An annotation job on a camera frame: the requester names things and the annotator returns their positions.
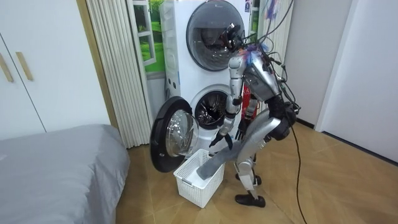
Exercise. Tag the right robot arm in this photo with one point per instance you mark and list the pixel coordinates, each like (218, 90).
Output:
(251, 109)

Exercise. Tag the white washing machine tower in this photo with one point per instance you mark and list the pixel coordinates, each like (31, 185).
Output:
(199, 81)

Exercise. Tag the robot legs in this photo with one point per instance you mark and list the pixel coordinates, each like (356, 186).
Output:
(258, 133)

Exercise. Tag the grey bed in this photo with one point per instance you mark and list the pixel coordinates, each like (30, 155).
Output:
(46, 174)

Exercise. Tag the white pleated curtain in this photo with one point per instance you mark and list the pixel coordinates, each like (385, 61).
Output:
(284, 40)
(115, 77)

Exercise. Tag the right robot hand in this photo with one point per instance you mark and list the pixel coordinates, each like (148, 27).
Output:
(242, 129)

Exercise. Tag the white plastic laundry basket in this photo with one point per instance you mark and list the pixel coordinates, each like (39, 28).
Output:
(189, 189)

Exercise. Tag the grey towel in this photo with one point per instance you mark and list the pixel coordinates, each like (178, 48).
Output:
(217, 160)

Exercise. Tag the white folded cloth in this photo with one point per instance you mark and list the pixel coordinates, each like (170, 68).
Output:
(194, 180)

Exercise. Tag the black round glass washer door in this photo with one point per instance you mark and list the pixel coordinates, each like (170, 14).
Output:
(161, 130)

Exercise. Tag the red object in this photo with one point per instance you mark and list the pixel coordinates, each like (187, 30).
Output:
(245, 102)

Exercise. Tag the robot body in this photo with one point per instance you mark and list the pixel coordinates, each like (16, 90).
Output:
(261, 81)

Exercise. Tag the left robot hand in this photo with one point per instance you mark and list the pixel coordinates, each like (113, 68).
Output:
(221, 137)

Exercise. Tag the window landscape wall poster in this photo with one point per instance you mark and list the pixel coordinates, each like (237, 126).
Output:
(157, 46)

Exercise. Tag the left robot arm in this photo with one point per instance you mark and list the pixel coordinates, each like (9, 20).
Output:
(235, 81)

